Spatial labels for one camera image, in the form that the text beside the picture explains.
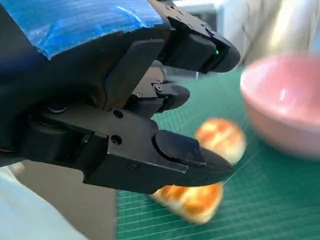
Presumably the bare black left hand, blue tape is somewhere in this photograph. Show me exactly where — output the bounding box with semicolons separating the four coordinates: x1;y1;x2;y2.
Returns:
0;0;241;196

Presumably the round toy bread bun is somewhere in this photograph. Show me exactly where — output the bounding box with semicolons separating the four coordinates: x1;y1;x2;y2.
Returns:
194;117;248;166

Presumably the rectangular toy bread loaf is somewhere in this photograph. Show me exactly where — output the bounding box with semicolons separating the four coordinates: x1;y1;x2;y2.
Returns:
149;182;225;225

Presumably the pink bowl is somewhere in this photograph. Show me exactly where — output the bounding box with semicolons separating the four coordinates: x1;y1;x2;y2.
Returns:
239;52;320;161

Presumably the person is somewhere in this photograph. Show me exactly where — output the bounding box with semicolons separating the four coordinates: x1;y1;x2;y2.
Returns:
0;159;86;240

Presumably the green cutting mat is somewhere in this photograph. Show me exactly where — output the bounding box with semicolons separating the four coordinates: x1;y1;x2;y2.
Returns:
116;66;320;240

